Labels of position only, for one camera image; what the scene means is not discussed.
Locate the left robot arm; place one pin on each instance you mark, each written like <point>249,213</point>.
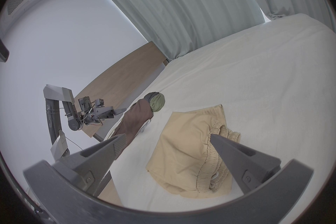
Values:
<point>60,112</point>

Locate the green garment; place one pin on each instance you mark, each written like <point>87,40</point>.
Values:
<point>157,102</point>

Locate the bed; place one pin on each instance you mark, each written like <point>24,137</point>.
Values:
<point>249,86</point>

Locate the black garment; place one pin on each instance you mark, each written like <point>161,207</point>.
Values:
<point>150,95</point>

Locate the brown shorts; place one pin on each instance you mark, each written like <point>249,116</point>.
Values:
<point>131,123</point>

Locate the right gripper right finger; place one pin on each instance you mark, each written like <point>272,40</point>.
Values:
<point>244,162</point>

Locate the white garment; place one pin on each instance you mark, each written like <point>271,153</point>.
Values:
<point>145,127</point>

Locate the window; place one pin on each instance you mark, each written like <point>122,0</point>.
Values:
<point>265,17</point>

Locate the beige shorts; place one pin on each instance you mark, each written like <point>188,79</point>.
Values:
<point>189,149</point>

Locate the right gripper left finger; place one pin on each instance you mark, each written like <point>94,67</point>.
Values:
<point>91,165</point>

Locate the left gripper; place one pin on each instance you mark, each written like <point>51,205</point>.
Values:
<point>101,114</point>

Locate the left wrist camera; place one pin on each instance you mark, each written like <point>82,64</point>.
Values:
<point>99,101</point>

